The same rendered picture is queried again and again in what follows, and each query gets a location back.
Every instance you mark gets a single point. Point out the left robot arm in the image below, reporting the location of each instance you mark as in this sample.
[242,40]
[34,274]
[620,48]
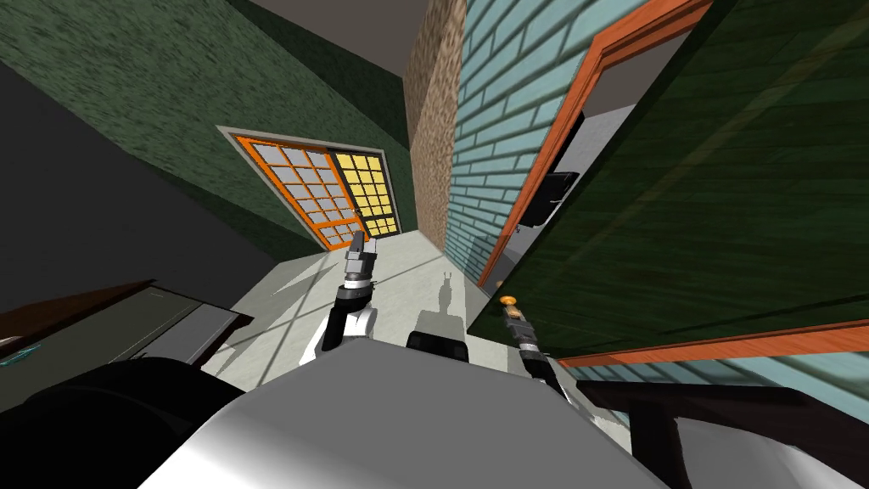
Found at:
[102,421]

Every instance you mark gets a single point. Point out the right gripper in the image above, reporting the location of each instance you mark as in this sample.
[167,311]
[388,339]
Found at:
[523,331]

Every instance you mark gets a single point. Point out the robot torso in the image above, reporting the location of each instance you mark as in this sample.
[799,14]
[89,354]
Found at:
[380,421]

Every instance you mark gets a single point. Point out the orange door knob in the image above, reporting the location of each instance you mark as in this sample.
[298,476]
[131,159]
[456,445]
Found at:
[507,299]

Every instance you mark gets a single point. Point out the dark green door leaf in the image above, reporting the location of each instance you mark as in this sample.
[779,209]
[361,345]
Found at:
[692,204]

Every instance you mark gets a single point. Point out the dark brown cabinet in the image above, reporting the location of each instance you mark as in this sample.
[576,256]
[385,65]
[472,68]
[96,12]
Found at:
[115,333]

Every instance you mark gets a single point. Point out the orange framed paned window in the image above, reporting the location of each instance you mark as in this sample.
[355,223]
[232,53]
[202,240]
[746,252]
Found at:
[319,187]

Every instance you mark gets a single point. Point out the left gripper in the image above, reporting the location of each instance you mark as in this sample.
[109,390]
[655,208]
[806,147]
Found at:
[358,267]

